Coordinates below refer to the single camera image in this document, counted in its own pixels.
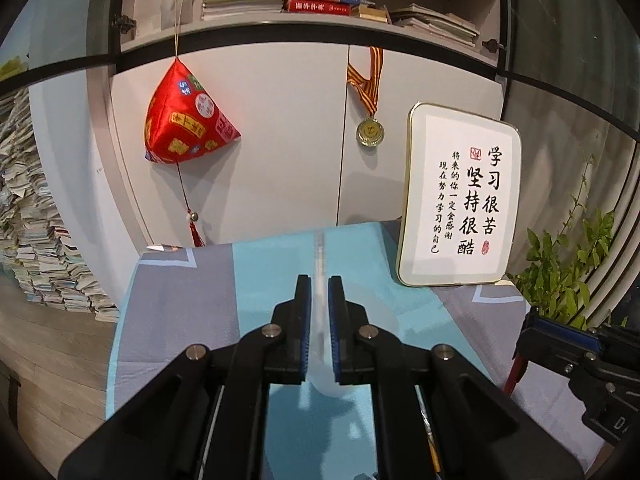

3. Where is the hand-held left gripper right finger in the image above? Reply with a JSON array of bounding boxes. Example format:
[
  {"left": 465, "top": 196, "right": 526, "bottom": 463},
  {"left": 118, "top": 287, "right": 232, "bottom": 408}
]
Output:
[{"left": 327, "top": 275, "right": 586, "bottom": 480}]

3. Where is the red fabric hanging ornament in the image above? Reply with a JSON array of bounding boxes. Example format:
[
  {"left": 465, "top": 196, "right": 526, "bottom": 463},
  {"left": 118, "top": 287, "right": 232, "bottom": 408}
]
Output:
[{"left": 144, "top": 0, "right": 242, "bottom": 248}]

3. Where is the pile of books and papers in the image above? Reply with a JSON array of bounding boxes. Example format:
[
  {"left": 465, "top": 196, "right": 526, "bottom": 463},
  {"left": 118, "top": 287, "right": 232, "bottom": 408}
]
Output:
[{"left": 0, "top": 90, "right": 121, "bottom": 324}]

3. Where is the translucent plastic pen cup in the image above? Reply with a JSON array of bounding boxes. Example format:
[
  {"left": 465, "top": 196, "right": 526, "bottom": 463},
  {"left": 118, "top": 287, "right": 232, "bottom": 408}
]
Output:
[{"left": 304, "top": 230, "right": 401, "bottom": 400}]

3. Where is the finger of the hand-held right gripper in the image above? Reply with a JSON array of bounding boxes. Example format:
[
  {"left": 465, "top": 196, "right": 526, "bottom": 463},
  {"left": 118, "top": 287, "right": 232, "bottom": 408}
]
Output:
[{"left": 515, "top": 307, "right": 602, "bottom": 362}]

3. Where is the white translucent shelf container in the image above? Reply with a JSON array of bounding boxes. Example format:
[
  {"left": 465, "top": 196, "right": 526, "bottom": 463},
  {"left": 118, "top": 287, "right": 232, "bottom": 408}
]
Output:
[{"left": 160, "top": 0, "right": 200, "bottom": 27}]

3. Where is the yellow black pen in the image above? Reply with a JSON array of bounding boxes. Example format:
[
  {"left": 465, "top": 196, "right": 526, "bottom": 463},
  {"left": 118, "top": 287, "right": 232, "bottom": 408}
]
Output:
[{"left": 421, "top": 394, "right": 445, "bottom": 476}]

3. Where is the green leafy plant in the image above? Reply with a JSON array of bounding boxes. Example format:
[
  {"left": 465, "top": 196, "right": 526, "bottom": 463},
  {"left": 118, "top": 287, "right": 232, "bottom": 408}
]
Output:
[{"left": 507, "top": 157, "right": 631, "bottom": 332}]

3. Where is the thick red book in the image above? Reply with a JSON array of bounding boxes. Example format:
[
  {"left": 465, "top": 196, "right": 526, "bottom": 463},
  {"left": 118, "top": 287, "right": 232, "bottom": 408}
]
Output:
[{"left": 284, "top": 0, "right": 354, "bottom": 16}]

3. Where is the gold medal with striped ribbon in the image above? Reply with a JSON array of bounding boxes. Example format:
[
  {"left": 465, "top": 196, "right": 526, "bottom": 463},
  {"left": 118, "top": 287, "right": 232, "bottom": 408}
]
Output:
[{"left": 346, "top": 46, "right": 387, "bottom": 149}]

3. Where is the framed calligraphy board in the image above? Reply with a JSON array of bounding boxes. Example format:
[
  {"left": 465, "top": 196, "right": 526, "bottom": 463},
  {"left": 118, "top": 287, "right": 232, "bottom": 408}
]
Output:
[{"left": 395, "top": 102, "right": 522, "bottom": 288}]

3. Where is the red pen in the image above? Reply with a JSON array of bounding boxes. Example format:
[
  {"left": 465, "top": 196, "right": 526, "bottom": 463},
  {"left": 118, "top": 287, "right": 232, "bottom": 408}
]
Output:
[{"left": 502, "top": 340, "right": 532, "bottom": 397}]

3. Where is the blue grey patterned tablecloth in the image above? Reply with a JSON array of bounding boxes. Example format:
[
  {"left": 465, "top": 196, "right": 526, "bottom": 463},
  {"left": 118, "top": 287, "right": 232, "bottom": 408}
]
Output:
[{"left": 105, "top": 222, "right": 608, "bottom": 480}]

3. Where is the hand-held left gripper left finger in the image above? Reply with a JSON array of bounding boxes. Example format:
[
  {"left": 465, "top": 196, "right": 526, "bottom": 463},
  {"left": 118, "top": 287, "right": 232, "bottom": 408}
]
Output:
[{"left": 57, "top": 274, "right": 314, "bottom": 480}]

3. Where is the stack of grey magazines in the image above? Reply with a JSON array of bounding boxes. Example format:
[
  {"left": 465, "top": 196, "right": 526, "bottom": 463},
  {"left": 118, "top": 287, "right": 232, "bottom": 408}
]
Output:
[{"left": 389, "top": 4, "right": 482, "bottom": 49}]

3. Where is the beige book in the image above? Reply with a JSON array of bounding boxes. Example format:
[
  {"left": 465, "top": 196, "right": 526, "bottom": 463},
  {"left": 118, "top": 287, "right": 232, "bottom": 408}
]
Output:
[{"left": 350, "top": 4, "right": 392, "bottom": 24}]

